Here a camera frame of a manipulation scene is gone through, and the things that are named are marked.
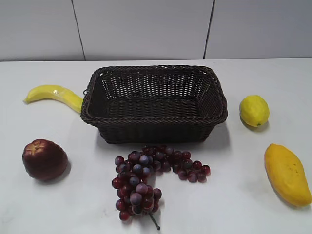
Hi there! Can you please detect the dark red apple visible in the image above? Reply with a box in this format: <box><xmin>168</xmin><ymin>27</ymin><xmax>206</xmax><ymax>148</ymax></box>
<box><xmin>22</xmin><ymin>139</ymin><xmax>68</xmax><ymax>181</ymax></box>

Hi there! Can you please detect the purple grape bunch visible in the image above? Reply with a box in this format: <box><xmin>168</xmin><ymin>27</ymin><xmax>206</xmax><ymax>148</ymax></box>
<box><xmin>112</xmin><ymin>145</ymin><xmax>211</xmax><ymax>230</ymax></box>

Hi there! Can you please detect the dark brown woven basket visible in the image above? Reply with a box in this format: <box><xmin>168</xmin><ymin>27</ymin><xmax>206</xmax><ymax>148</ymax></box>
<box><xmin>80</xmin><ymin>65</ymin><xmax>228</xmax><ymax>144</ymax></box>

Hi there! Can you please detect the yellow banana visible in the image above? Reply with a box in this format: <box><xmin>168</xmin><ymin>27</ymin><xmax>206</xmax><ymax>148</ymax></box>
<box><xmin>23</xmin><ymin>85</ymin><xmax>83</xmax><ymax>113</ymax></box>

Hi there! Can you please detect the yellow mango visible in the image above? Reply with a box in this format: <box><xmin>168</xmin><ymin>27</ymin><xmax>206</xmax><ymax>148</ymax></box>
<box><xmin>264</xmin><ymin>144</ymin><xmax>312</xmax><ymax>207</ymax></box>

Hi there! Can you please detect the yellow lemon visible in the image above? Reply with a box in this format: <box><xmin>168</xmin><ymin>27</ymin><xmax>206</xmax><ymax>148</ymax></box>
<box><xmin>239</xmin><ymin>95</ymin><xmax>270</xmax><ymax>127</ymax></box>

